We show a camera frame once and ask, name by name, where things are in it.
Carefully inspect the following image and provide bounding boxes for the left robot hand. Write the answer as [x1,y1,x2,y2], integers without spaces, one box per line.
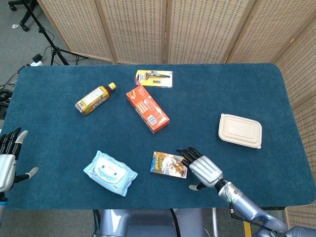
[0,127,39,193]

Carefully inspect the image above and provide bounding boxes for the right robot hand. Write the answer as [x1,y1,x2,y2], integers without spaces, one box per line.
[176,147,224,192]

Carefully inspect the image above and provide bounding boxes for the beige lidded food container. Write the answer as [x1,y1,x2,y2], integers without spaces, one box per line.
[218,113,262,149]

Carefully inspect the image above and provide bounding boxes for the black tripod stand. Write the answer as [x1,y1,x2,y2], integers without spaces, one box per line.
[21,0,88,66]

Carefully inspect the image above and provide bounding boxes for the razor in yellow blister pack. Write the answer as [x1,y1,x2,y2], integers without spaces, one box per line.
[135,70,174,88]

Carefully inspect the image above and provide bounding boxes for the black office chair base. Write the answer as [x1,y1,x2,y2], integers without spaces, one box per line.
[8,0,38,32]

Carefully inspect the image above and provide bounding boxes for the black cables on floor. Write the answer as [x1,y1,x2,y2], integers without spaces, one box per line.
[0,66,20,119]

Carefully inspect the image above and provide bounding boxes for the orange red cracker box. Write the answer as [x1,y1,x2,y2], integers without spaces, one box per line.
[126,85,170,134]

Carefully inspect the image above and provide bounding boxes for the grey robot torso base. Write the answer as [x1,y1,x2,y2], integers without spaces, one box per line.
[93,208,206,237]

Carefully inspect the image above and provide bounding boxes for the small colourful snack box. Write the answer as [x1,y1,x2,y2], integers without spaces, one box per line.
[150,151,188,179]

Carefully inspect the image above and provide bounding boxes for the brown tea bottle yellow cap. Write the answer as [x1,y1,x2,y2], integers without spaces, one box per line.
[75,82,117,117]

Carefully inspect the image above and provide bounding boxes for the blue table cloth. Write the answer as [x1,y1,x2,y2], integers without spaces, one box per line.
[0,63,313,211]

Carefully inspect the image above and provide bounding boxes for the light blue wet wipes pack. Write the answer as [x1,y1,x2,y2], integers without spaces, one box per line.
[82,150,138,197]

